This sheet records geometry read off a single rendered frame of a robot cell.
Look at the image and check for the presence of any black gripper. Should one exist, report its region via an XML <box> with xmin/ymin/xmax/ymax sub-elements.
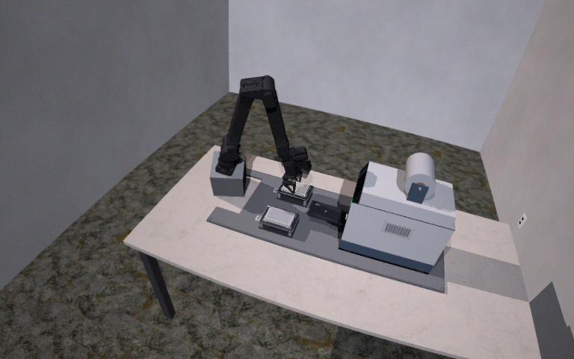
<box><xmin>282</xmin><ymin>162</ymin><xmax>303</xmax><ymax>194</ymax></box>

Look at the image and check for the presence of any light grey cylinder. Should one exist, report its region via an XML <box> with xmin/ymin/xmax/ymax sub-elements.
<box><xmin>404</xmin><ymin>153</ymin><xmax>436</xmax><ymax>198</ymax></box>

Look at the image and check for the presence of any white multi-well plate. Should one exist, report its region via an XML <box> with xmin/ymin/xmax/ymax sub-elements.
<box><xmin>264</xmin><ymin>206</ymin><xmax>296</xmax><ymax>228</ymax></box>

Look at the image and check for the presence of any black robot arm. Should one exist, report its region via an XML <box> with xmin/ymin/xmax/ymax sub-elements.
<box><xmin>215</xmin><ymin>76</ymin><xmax>312</xmax><ymax>176</ymax></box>

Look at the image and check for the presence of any white well plate with black square wells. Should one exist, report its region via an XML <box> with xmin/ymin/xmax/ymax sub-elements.
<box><xmin>281</xmin><ymin>179</ymin><xmax>310</xmax><ymax>197</ymax></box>

